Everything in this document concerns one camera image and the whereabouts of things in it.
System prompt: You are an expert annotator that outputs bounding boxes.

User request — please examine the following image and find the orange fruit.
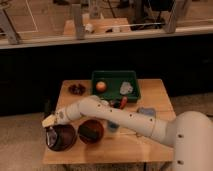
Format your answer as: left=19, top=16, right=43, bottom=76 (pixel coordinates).
left=96, top=81, right=107, bottom=92

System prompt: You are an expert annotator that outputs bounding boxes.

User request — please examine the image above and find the crumpled grey cloth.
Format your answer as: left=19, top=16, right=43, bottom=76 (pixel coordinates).
left=120, top=82, right=133, bottom=95

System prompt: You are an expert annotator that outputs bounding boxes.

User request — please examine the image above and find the light blue cloth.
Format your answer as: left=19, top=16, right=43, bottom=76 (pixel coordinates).
left=137, top=107, right=156, bottom=117

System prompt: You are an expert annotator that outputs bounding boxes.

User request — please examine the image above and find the green plastic tray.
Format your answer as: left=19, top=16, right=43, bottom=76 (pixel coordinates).
left=91, top=70, right=141, bottom=103

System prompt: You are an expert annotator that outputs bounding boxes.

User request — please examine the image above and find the clear dish brush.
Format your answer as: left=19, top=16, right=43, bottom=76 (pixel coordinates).
left=46, top=127, right=58, bottom=147

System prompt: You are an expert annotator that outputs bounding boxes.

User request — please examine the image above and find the red-brown bowl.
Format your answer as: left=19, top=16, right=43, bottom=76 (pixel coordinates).
left=78, top=119, right=104, bottom=144

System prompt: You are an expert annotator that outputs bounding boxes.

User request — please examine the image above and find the blue cup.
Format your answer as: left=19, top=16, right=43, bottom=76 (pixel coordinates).
left=107, top=121, right=119, bottom=132

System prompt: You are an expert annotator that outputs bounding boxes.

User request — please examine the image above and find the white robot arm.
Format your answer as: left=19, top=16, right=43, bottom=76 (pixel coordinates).
left=42, top=95, right=213, bottom=171

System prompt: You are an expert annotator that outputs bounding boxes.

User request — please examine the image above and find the red pepper toy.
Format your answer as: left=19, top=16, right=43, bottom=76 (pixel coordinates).
left=119, top=96, right=128, bottom=109

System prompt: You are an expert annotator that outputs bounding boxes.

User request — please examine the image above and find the background wooden table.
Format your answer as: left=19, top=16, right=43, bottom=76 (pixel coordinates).
left=63, top=18, right=131, bottom=36

